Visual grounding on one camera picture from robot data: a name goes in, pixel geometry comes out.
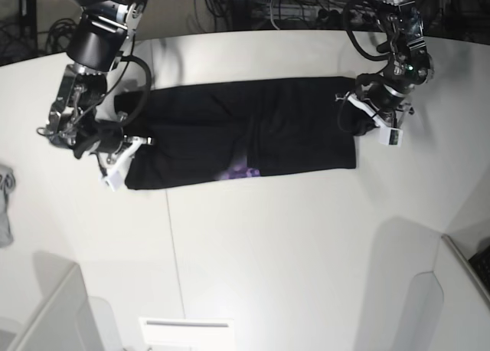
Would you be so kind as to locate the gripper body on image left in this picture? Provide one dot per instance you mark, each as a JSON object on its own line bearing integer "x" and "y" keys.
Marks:
{"x": 112, "y": 147}

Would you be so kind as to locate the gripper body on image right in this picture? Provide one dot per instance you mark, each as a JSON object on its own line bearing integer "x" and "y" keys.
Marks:
{"x": 385, "y": 105}

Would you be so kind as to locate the black T-shirt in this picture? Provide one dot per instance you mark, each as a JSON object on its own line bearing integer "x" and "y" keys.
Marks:
{"x": 212, "y": 132}

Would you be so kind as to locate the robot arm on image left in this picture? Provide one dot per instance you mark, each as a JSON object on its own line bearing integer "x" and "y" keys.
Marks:
{"x": 96, "y": 48}

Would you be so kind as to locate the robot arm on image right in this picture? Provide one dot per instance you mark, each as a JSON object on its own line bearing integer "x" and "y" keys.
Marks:
{"x": 408, "y": 63}

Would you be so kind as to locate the grey folded garment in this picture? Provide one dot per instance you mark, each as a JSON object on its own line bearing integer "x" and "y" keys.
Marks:
{"x": 8, "y": 184}

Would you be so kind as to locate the black keyboard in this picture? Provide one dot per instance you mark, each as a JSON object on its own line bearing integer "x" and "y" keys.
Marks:
{"x": 480, "y": 264}

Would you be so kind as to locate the white panel lower left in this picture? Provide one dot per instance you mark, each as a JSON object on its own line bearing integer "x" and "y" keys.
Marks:
{"x": 67, "y": 317}

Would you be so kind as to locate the white panel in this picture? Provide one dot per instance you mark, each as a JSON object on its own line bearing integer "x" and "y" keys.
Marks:
{"x": 67, "y": 317}
{"x": 446, "y": 308}

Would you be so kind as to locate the white panel lower right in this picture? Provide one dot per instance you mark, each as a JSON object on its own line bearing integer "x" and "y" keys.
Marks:
{"x": 446, "y": 308}

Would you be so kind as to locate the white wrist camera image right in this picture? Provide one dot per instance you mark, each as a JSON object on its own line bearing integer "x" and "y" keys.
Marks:
{"x": 390, "y": 136}

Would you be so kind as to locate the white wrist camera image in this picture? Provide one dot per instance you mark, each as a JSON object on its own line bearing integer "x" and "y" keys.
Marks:
{"x": 390, "y": 136}
{"x": 112, "y": 179}

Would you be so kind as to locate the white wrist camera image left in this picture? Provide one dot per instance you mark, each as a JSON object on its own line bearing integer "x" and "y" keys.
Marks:
{"x": 112, "y": 179}

